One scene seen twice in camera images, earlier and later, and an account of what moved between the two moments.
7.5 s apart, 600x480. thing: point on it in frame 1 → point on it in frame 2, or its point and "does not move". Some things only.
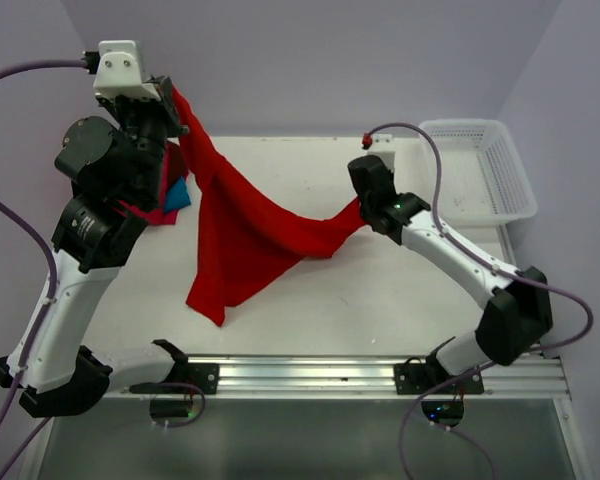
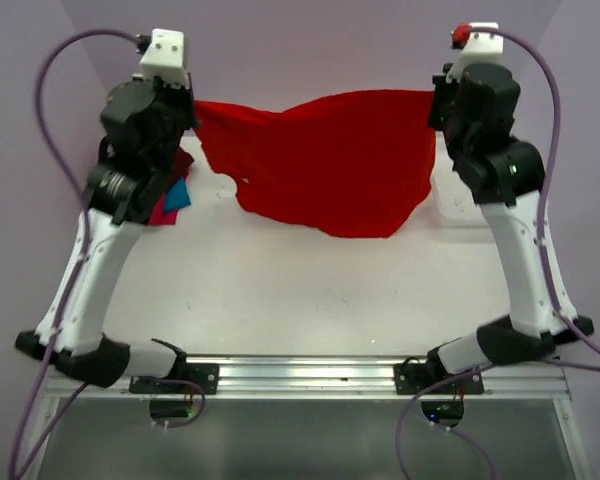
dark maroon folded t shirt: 178,165 does not move
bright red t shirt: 252,233 → 350,163
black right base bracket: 414,377 does not move
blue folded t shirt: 177,196 does not move
